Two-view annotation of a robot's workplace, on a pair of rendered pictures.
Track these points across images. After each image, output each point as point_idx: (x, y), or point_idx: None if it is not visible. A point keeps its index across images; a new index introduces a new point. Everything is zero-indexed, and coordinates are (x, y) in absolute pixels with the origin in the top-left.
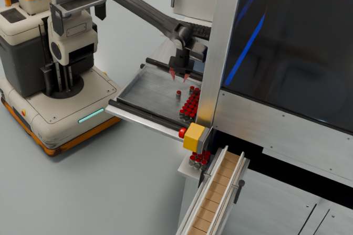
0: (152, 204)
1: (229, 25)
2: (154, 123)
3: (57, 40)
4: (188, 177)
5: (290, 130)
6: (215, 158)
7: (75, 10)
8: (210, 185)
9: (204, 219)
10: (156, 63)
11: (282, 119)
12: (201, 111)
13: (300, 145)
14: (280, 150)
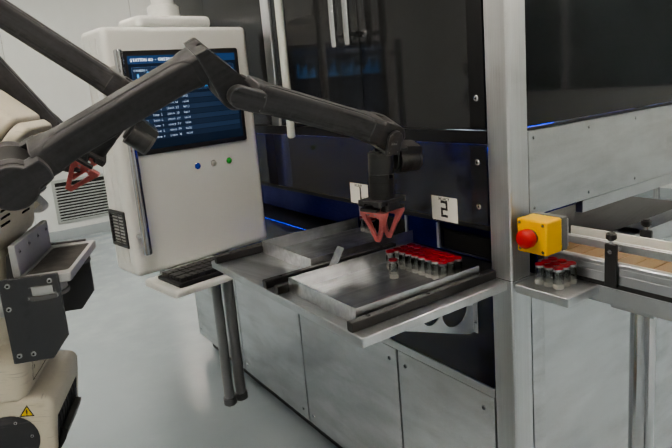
0: None
1: (522, 13)
2: (438, 301)
3: (18, 399)
4: (581, 297)
5: (597, 146)
6: (568, 252)
7: (78, 265)
8: (626, 262)
9: None
10: (286, 276)
11: (588, 135)
12: (516, 193)
13: (608, 163)
14: (596, 189)
